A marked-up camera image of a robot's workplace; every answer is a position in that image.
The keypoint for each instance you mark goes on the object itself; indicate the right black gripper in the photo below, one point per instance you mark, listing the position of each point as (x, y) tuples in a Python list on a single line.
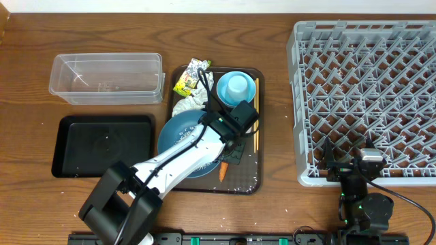
[(340, 170)]

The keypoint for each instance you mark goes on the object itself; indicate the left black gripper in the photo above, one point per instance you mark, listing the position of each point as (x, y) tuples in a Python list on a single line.
[(238, 160)]

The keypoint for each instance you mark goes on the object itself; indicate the pile of white rice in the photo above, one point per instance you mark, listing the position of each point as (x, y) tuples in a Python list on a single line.
[(182, 135)]

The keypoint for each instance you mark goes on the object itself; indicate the orange carrot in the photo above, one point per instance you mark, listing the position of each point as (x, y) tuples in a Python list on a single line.
[(223, 170)]

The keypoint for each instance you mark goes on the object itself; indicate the white tissue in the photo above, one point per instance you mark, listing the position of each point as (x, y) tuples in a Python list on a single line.
[(195, 101)]

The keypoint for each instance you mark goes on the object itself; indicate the dark blue plate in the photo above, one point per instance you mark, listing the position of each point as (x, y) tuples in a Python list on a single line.
[(173, 127)]

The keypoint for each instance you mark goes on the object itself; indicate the green foil snack wrapper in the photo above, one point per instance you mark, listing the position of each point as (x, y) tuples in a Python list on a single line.
[(189, 78)]

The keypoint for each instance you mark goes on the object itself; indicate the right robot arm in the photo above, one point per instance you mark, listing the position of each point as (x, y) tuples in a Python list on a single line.
[(366, 215)]

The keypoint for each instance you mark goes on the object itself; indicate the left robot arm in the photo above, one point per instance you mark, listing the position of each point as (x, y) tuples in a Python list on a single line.
[(124, 204)]

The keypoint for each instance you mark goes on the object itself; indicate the grey dishwasher rack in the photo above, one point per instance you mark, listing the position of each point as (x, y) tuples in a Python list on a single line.
[(354, 81)]

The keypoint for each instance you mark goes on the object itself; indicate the wooden chopstick left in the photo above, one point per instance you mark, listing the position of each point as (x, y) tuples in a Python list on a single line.
[(255, 129)]

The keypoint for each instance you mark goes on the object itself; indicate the wooden chopstick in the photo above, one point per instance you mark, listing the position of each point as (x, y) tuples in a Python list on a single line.
[(255, 129), (257, 100)]

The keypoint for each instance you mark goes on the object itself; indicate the light blue cup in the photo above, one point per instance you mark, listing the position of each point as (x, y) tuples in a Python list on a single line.
[(237, 88)]

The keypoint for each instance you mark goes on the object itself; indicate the light blue bowl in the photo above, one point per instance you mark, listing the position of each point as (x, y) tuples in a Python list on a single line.
[(222, 88)]

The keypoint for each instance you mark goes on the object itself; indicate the wooden chopstick right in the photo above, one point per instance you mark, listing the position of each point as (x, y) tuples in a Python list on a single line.
[(257, 100)]

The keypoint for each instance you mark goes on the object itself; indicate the brown serving tray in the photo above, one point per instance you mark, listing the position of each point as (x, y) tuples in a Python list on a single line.
[(243, 178)]

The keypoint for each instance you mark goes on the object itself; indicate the black plastic tray bin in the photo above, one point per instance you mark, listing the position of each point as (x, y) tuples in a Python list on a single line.
[(87, 146)]

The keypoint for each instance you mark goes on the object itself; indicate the clear plastic bin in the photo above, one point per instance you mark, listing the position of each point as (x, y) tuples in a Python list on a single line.
[(108, 78)]

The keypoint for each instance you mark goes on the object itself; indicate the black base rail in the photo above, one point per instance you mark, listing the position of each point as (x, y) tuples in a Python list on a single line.
[(301, 238)]

